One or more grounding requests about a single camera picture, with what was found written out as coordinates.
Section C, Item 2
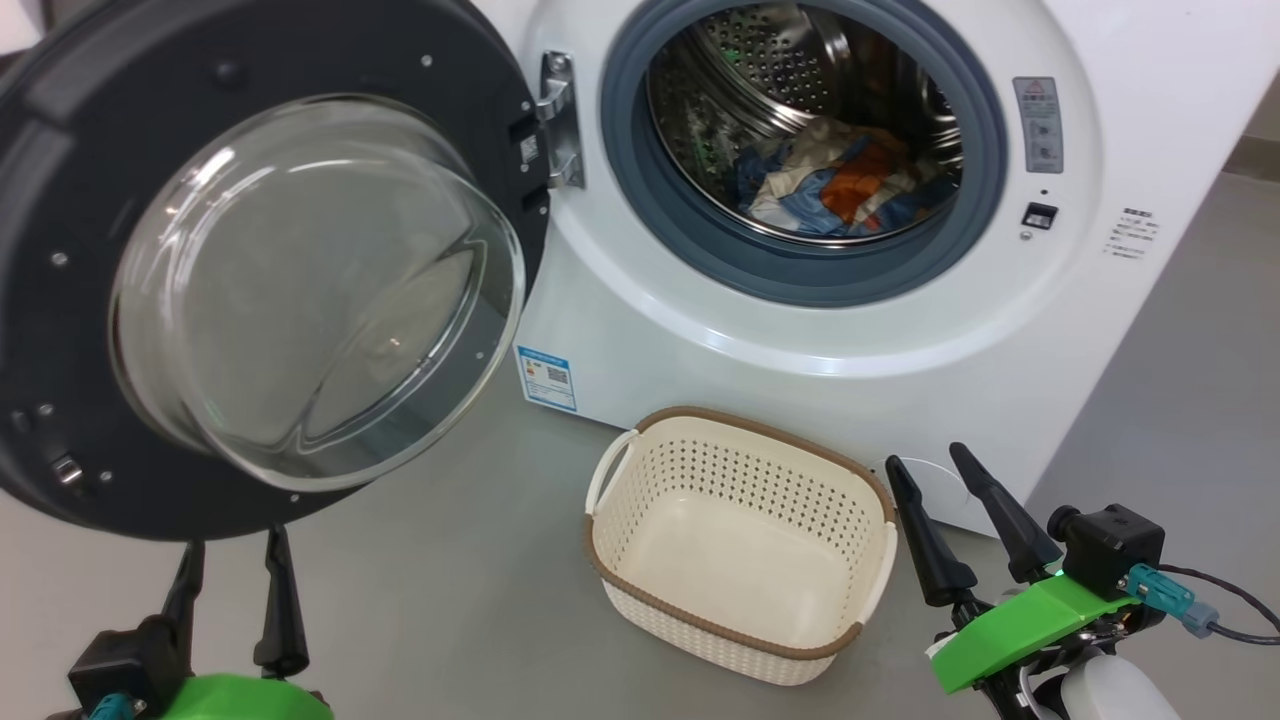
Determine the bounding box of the black round glass washer door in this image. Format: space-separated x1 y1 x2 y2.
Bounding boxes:
0 0 551 541

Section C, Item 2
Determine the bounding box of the cream perforated laundry basket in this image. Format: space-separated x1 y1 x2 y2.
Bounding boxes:
583 405 899 687

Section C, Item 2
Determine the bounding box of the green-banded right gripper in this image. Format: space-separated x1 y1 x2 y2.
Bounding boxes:
885 442 1166 720

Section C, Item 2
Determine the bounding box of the white front-load washing machine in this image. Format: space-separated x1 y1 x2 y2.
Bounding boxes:
470 0 1280 541

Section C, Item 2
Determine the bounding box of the blue energy label sticker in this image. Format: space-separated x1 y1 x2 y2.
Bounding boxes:
515 345 579 413

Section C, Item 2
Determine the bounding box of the right camera cable teal plug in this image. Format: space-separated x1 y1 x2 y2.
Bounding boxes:
1128 563 1280 646

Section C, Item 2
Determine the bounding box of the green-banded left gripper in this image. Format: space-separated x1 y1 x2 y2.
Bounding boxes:
150 525 336 720

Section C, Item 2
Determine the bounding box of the metal washer door hinge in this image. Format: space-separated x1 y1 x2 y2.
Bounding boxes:
537 52 586 191

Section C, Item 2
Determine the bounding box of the grey warning sticker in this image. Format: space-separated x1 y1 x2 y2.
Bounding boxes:
1013 77 1064 174

